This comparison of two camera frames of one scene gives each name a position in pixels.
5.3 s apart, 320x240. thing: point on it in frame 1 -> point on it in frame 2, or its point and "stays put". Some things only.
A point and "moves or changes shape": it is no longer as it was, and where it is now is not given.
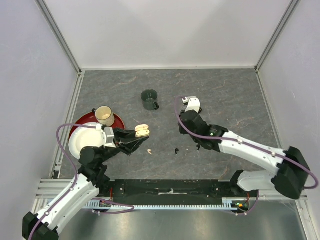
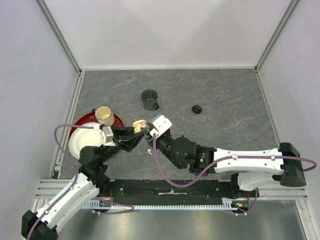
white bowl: [81, 136] stays put
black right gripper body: [182, 130] -> [164, 143]
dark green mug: [149, 96] stays put
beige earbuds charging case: [142, 130] moves or changes shape
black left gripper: [124, 141] stays put
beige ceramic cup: [105, 116] stays put
